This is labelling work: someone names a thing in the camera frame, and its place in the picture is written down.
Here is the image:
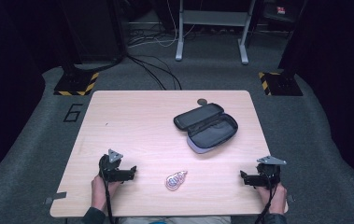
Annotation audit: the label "person's right hand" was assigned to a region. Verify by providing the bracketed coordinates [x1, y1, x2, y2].
[254, 182, 288, 217]

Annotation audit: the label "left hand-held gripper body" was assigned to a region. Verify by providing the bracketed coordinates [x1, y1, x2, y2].
[98, 148, 132, 183]

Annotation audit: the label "hand-held gripper cable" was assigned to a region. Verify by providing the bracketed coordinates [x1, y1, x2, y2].
[100, 167, 117, 224]
[253, 175, 280, 224]

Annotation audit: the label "left hand-held gripper cable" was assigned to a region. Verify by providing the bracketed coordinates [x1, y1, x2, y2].
[100, 167, 117, 224]

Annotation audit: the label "white cable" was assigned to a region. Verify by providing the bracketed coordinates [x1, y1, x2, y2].
[127, 0, 197, 49]

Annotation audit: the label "black zipper case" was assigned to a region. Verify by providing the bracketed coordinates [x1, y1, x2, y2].
[173, 102, 239, 155]

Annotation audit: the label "grey metal stand frame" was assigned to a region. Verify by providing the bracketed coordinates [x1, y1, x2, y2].
[175, 0, 257, 65]

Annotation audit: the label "right hand-held gripper cable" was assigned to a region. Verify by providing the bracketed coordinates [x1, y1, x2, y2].
[253, 175, 280, 224]

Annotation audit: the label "black floor cables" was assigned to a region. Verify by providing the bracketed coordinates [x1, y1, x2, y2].
[125, 28, 183, 91]

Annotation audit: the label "large black box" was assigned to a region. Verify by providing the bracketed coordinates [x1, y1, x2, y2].
[60, 0, 127, 64]

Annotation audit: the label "black stand base hazard tape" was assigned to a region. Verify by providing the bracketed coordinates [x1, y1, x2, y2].
[258, 71, 304, 97]
[53, 70, 100, 97]

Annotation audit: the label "person's left hand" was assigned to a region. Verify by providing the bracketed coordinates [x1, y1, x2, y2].
[91, 173, 123, 214]

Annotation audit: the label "pink gourd-shaped clear packet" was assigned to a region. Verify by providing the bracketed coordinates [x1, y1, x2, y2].
[164, 170, 189, 191]

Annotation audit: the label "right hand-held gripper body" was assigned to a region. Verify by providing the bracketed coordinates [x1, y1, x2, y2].
[247, 155, 288, 189]

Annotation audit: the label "black tape number marking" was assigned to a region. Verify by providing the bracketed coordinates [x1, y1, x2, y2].
[63, 104, 84, 123]

